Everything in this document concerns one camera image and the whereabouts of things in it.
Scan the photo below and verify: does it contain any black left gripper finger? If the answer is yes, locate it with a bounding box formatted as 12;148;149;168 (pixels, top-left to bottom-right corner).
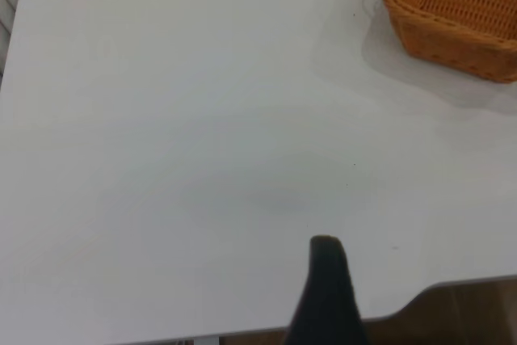
284;234;371;345

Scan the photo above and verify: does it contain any orange wicker basket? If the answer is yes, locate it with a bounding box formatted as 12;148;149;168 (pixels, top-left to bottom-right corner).
381;0;517;84

